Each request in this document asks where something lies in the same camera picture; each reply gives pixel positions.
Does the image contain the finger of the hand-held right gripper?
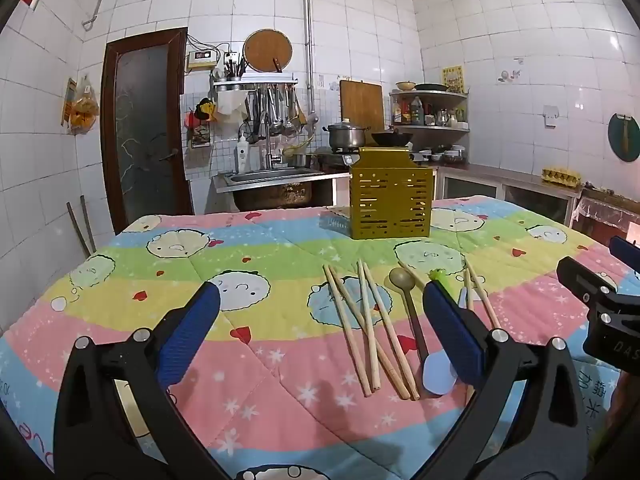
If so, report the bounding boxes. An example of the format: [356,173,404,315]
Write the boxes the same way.
[556,256,640,328]
[609,236,640,273]

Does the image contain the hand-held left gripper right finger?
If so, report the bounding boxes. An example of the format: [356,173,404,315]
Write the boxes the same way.
[400,280,593,480]

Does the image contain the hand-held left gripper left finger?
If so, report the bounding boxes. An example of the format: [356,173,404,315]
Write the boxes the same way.
[52,281,236,480]

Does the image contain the green frog-topped utensil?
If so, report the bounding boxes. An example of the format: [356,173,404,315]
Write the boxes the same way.
[428,268,455,295]

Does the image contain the metal spoon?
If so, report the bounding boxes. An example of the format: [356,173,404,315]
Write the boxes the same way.
[389,267,431,363]

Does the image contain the yellow perforated utensil holder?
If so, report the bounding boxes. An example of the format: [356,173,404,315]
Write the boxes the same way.
[348,147,434,240]

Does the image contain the lace cloth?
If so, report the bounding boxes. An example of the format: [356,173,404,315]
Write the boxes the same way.
[575,187,640,233]

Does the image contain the printed cartoon blanket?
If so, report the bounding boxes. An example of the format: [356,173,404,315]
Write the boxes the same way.
[0,194,640,480]

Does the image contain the yellow egg tray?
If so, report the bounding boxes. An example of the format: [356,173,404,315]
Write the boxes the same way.
[542,167,585,188]

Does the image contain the kitchen counter cabinet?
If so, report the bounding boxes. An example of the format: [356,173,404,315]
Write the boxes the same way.
[430,162,586,228]

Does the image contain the wooden stick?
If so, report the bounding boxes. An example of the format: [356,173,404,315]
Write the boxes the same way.
[80,195,98,253]
[66,202,93,258]

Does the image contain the stainless steel sink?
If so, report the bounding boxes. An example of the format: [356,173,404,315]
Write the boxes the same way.
[212,167,351,211]

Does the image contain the stack of small bowls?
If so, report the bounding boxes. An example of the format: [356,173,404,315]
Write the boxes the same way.
[412,145,468,163]

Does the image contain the white soap bottle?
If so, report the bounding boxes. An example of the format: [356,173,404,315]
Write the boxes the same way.
[235,132,251,175]

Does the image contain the steel faucet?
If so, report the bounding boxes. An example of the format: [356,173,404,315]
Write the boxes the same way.
[265,132,283,171]

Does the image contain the brown glass door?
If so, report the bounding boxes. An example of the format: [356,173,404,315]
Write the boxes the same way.
[101,27,195,236]

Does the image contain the black wok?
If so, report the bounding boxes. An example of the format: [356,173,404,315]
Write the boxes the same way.
[371,130,415,148]

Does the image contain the metal corner shelf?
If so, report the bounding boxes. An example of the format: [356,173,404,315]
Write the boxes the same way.
[389,89,472,133]

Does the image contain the gas stove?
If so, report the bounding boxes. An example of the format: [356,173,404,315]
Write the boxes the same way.
[317,146,438,168]

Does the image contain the row of condiment bottles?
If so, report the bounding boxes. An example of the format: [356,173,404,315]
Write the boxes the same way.
[391,96,468,127]

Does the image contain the steel cooking pot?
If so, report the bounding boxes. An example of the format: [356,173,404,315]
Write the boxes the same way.
[322,119,371,151]

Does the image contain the white hanging cloth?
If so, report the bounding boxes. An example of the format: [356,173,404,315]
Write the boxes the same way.
[216,92,248,123]

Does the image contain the row of hanging ladles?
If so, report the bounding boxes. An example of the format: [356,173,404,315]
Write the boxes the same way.
[240,85,321,143]

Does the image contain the rectangular wooden cutting board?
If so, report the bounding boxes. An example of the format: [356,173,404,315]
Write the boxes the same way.
[339,79,386,133]

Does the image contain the orange plastic bag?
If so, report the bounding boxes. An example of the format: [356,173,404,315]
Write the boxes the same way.
[67,76,101,136]

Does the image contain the yellow hanging card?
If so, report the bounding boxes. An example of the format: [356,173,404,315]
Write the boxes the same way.
[61,77,78,126]

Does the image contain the knife holder cup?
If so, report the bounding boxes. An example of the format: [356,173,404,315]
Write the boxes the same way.
[220,55,247,82]

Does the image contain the white meter box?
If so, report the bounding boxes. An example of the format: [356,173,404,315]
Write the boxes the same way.
[185,50,219,73]

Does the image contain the round wooden cutting board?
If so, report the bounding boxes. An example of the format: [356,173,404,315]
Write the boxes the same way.
[242,29,294,74]

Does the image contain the green round wall board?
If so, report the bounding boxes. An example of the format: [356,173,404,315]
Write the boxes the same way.
[607,112,640,163]

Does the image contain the yellow hose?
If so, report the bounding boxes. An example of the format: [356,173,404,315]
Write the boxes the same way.
[282,132,316,158]

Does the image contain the wall stickers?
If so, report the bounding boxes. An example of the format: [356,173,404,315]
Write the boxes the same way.
[495,57,526,86]

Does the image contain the yellow wall poster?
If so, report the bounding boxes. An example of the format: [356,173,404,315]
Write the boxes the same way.
[441,65,466,93]

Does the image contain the steel wall rack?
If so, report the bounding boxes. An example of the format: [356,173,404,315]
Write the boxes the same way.
[211,74,299,95]

